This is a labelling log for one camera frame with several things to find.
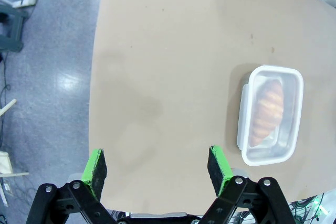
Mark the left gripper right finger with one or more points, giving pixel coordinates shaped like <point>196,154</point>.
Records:
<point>218,171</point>

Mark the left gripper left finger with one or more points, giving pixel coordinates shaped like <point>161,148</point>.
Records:
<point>95,174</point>

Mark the lidded container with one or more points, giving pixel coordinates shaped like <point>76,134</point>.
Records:
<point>242,119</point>

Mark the golden croissant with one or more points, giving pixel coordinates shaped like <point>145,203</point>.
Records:
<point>270,108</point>

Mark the light wooden stick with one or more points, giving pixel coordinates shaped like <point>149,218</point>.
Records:
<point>9,106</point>

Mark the dark grey metal stand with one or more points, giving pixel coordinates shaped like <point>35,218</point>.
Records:
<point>15,24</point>

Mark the white block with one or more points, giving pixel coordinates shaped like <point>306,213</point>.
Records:
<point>25,2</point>

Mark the light wooden frame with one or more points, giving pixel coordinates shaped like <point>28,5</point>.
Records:
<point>5,163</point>

